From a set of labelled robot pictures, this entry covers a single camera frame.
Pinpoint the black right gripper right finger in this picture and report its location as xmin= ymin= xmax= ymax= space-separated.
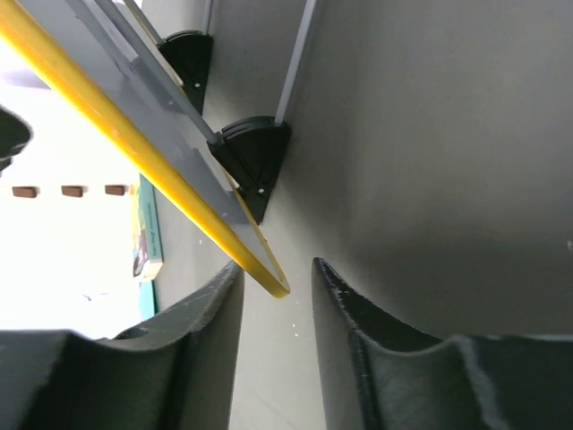
xmin=312 ymin=258 xmax=572 ymax=429

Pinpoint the white drawer unit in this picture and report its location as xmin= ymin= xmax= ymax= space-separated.
xmin=1 ymin=86 xmax=141 ymax=339

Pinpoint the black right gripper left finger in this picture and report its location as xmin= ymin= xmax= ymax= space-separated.
xmin=1 ymin=262 xmax=244 ymax=429

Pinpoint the yellow-framed whiteboard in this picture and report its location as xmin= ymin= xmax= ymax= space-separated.
xmin=1 ymin=1 xmax=290 ymax=298

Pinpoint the paperback book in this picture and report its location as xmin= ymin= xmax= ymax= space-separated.
xmin=130 ymin=175 xmax=164 ymax=281

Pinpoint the black whiteboard foot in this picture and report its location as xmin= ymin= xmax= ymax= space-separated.
xmin=158 ymin=30 xmax=214 ymax=115
xmin=209 ymin=116 xmax=292 ymax=223

